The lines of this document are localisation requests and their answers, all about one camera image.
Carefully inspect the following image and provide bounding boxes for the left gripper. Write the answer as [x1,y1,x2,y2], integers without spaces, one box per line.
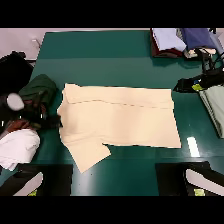
[46,114,65,131]

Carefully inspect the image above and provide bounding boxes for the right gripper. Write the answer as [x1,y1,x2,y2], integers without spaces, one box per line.
[172,76,197,95]

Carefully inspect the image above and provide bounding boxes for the cream T-shirt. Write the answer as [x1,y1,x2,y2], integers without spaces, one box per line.
[56,82,183,175]

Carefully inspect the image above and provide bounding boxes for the white garment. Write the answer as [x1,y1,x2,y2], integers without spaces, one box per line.
[184,47,218,60]
[0,128,42,172]

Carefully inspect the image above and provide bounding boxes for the dark green garment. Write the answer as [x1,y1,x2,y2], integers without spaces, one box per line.
[18,73,58,112]

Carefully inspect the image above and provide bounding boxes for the pale grey-green garment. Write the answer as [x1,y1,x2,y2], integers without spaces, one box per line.
[198,84,224,140]

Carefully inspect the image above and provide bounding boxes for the brown garment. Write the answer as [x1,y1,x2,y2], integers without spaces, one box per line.
[4,99,48,135]

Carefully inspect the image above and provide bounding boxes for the pale lilac garment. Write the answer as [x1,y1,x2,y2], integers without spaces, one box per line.
[152,28,187,53]

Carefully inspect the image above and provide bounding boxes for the blue garment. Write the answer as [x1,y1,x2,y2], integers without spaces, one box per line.
[180,28,224,52]

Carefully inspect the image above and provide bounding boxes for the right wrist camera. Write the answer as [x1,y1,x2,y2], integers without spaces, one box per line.
[194,47,215,80]

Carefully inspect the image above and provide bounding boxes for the black cable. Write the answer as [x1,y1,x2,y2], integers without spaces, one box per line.
[209,50,224,73]

